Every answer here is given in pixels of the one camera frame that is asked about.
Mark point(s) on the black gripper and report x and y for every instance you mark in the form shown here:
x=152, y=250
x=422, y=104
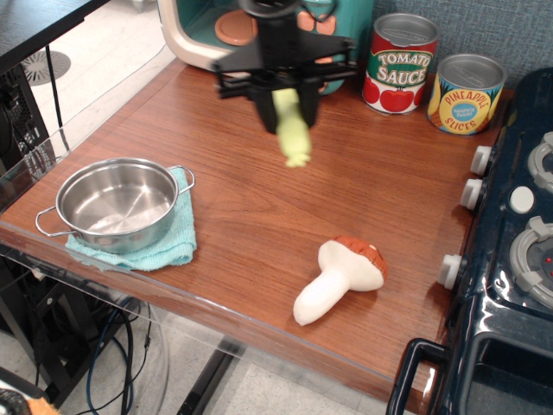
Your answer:
x=288, y=51

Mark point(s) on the spoon with green handle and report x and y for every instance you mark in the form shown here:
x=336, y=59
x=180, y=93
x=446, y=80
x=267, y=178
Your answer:
x=291, y=129

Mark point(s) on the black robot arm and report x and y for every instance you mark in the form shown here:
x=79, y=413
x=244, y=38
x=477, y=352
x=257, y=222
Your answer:
x=268, y=4

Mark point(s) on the plush white brown mushroom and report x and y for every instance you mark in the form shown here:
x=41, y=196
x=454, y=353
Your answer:
x=346, y=264

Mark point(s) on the toy microwave teal cream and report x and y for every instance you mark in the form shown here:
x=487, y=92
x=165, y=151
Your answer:
x=201, y=32

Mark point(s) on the tomato sauce can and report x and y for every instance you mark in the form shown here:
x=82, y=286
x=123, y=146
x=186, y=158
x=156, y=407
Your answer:
x=401, y=54

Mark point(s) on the pineapple slices can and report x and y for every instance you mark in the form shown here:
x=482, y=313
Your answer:
x=465, y=93

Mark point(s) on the light blue cloth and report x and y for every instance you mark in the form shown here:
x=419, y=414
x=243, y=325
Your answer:
x=175, y=248

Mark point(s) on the stainless steel pot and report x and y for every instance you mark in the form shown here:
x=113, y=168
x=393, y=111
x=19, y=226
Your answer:
x=117, y=205

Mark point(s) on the white stove knob upper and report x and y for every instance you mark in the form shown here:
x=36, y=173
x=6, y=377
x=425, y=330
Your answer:
x=481, y=159

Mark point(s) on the white stove knob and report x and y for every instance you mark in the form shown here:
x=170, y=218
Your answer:
x=471, y=193
x=481, y=159
x=449, y=270

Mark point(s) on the white stove knob middle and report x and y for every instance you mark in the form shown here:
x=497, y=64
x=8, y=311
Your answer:
x=471, y=193

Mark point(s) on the white stove knob lower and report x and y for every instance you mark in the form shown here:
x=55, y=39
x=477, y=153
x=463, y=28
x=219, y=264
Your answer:
x=449, y=270

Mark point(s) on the black desk left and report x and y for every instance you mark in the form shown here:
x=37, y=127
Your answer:
x=28, y=26

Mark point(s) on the dark blue toy stove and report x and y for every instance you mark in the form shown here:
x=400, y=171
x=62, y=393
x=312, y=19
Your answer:
x=497, y=358

